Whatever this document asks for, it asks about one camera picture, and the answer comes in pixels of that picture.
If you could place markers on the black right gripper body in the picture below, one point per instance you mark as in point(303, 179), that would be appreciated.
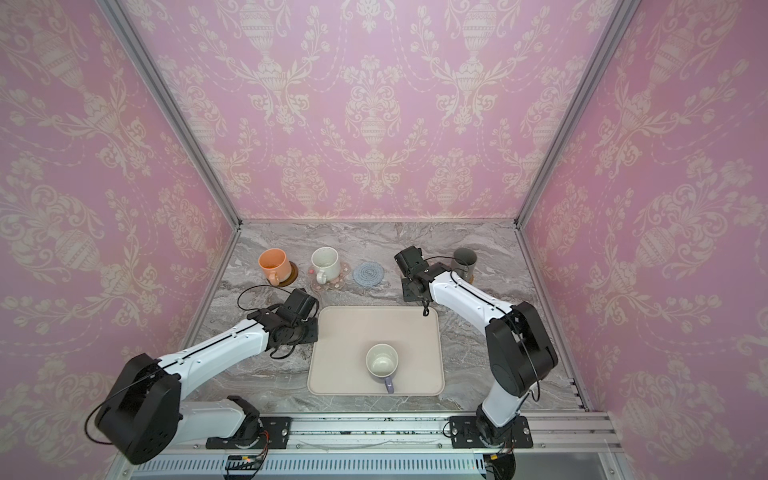
point(411, 290)

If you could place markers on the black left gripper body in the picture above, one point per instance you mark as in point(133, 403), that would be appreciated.
point(307, 332)

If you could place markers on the blue round woven coaster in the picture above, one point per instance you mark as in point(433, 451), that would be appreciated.
point(368, 274)

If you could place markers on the grey ceramic mug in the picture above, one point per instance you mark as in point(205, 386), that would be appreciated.
point(463, 262)

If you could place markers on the brown wooden round coaster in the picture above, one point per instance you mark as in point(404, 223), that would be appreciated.
point(291, 277)

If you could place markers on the pink flower silicone coaster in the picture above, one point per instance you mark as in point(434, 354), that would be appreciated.
point(342, 275)

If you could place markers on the orange ceramic mug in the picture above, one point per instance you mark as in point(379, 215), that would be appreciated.
point(275, 265)

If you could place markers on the white ceramic mug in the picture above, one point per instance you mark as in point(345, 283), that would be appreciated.
point(326, 265)

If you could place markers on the white mug purple handle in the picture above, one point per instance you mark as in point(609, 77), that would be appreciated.
point(382, 362)

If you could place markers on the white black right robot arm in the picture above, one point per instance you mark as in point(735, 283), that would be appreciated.
point(520, 351)

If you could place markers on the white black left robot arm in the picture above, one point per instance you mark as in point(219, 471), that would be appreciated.
point(147, 409)

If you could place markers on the beige silicone tray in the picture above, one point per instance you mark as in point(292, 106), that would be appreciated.
point(347, 333)

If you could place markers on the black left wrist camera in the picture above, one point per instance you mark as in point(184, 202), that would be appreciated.
point(298, 307)

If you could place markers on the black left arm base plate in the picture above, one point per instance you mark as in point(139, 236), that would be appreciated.
point(271, 432)

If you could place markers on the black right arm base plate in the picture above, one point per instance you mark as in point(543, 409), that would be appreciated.
point(467, 432)

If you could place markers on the aluminium front frame rail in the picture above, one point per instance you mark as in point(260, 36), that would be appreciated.
point(567, 445)

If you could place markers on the aluminium right corner post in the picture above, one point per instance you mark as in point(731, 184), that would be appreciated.
point(617, 25)

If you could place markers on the aluminium corner post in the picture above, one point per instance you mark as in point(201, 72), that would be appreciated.
point(129, 38)
point(617, 25)

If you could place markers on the aluminium left corner post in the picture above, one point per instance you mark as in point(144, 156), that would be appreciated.
point(129, 38)

